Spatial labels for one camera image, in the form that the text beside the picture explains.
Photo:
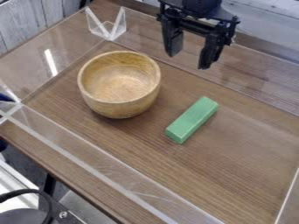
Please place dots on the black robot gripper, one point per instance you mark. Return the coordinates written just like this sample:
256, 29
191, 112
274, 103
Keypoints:
203, 17

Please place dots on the green rectangular block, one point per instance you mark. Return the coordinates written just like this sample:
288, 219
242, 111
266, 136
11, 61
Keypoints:
191, 119

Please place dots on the brown wooden bowl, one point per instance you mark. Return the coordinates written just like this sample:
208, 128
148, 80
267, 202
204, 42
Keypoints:
119, 83

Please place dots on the black table leg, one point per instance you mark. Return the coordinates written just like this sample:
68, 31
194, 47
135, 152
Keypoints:
49, 184

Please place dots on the clear acrylic corner bracket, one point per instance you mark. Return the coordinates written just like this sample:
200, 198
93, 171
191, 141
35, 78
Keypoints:
108, 30

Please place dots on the clear acrylic tray wall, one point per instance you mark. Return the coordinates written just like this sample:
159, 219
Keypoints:
112, 185

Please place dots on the black metal bracket with screw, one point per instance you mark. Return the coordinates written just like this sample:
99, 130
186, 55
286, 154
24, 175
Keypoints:
61, 215

